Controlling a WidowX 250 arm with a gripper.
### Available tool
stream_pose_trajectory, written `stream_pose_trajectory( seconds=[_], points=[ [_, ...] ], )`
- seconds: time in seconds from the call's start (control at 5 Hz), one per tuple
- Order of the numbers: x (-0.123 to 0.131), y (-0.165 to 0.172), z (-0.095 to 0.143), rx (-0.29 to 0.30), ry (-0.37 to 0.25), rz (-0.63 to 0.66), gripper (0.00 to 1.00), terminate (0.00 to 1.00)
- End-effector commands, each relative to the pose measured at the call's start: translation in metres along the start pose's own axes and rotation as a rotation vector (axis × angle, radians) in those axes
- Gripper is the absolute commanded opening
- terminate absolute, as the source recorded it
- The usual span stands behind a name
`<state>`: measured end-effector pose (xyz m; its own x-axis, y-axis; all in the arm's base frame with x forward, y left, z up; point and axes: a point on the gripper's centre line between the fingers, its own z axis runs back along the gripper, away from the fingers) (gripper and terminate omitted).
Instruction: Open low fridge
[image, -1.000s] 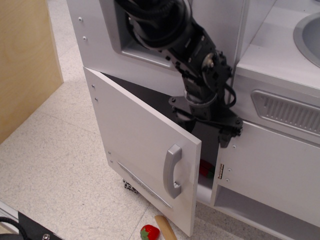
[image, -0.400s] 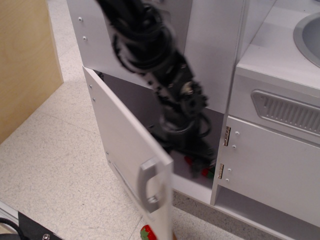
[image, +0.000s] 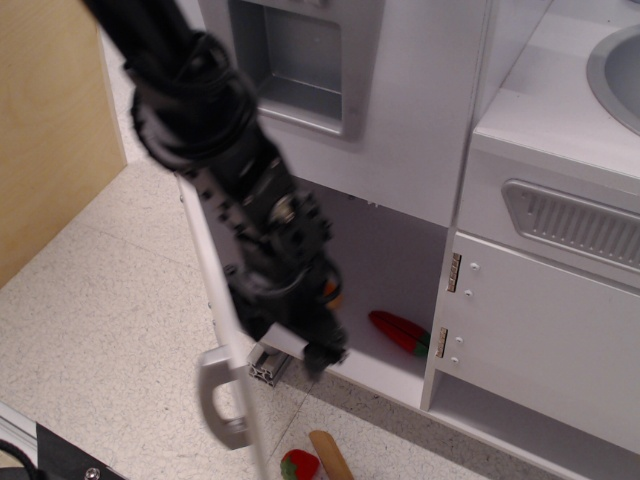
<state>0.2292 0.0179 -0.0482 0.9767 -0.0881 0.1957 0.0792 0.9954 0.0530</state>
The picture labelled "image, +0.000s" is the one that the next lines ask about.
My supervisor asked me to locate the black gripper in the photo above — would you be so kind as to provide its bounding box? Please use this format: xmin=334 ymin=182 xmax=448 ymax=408
xmin=224 ymin=253 xmax=348 ymax=375

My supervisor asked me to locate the silver fridge door handle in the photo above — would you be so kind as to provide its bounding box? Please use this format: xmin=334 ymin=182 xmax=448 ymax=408
xmin=196 ymin=345 xmax=254 ymax=450

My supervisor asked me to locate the white fridge door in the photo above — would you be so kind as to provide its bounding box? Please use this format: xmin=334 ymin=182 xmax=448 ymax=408
xmin=177 ymin=177 xmax=269 ymax=479

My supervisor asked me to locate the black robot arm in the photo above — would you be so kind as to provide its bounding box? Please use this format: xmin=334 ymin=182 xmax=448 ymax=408
xmin=87 ymin=1 xmax=347 ymax=376

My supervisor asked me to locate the white toy fridge cabinet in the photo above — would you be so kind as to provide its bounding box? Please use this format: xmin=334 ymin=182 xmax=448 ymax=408
xmin=197 ymin=0 xmax=491 ymax=414

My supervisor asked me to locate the aluminium extrusion foot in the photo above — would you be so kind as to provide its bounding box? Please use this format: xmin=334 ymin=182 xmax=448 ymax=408
xmin=247 ymin=342 xmax=291 ymax=387

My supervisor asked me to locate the toy bread loaf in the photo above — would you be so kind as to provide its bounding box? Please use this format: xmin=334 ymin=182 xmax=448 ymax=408
xmin=322 ymin=281 xmax=343 ymax=310

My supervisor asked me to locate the red toy chili pepper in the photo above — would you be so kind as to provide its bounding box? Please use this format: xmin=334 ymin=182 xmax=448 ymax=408
xmin=368 ymin=310 xmax=431 ymax=358

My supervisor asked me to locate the red toy strawberry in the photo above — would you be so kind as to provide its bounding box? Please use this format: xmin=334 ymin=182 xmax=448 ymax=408
xmin=280 ymin=449 xmax=320 ymax=480

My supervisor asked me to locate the wooden spatula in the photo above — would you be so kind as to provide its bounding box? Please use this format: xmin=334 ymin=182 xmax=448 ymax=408
xmin=309 ymin=430 xmax=355 ymax=480

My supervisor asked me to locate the lower brass cupboard hinge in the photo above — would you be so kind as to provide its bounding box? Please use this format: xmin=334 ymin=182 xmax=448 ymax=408
xmin=435 ymin=327 xmax=448 ymax=358

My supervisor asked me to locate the brass cupboard hinge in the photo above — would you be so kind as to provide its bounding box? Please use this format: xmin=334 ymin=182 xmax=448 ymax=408
xmin=447 ymin=252 xmax=462 ymax=293
xmin=435 ymin=327 xmax=448 ymax=358

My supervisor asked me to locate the upper brass cupboard hinge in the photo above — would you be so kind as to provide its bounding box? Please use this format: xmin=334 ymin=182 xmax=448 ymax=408
xmin=447 ymin=252 xmax=462 ymax=293

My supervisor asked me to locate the white toy kitchen counter unit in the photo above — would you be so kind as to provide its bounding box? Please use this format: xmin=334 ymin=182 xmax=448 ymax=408
xmin=421 ymin=1 xmax=639 ymax=479

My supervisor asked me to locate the white cupboard door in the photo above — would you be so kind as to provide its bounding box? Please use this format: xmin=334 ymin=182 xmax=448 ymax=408
xmin=435 ymin=234 xmax=639 ymax=451

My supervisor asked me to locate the plywood board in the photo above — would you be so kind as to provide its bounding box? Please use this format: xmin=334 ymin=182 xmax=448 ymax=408
xmin=1 ymin=1 xmax=125 ymax=284

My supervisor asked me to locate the grey vent panel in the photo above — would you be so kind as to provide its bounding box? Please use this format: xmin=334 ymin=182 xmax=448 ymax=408
xmin=501 ymin=179 xmax=639 ymax=272

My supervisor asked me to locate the grey round sink basin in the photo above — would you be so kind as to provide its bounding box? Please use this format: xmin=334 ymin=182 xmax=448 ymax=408
xmin=586 ymin=25 xmax=639 ymax=135

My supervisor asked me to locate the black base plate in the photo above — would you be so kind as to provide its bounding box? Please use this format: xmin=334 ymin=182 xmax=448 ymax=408
xmin=36 ymin=424 xmax=125 ymax=480

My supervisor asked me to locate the aluminium rail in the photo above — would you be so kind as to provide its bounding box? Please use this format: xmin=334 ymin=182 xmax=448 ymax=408
xmin=0 ymin=402 xmax=38 ymax=466

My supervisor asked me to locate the black braided cable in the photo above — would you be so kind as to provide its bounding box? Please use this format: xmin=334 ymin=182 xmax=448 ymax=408
xmin=0 ymin=438 xmax=44 ymax=480

